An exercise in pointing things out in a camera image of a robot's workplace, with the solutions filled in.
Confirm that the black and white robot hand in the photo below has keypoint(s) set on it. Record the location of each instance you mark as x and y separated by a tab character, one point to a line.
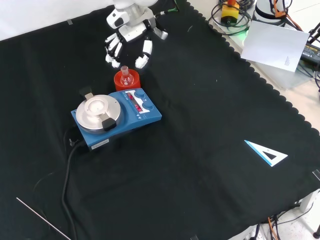
132	31

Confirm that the clear glass round-bottom flask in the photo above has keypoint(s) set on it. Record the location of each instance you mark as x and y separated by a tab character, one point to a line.
125	79

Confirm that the clear tape strip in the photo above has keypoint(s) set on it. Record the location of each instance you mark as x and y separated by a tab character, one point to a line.
316	174
70	22

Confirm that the blue heater with steel plate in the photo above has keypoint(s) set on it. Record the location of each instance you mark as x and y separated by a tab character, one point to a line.
147	117

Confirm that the yellow stop button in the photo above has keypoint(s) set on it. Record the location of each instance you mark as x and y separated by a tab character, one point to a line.
229	13

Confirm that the black bench cloth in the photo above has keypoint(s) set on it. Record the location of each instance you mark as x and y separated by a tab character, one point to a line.
187	125

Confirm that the pale board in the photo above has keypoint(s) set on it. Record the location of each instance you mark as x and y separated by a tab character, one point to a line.
275	45

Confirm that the white and blue triangle ruler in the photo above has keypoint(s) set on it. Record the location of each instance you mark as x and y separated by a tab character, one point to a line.
260	150

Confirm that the black power adapter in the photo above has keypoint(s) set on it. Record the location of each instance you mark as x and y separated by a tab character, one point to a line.
311	52

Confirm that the thin glass rod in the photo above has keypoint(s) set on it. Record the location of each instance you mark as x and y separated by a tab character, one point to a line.
42	218

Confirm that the white table leg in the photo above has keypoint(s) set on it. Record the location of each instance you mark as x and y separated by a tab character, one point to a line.
308	201

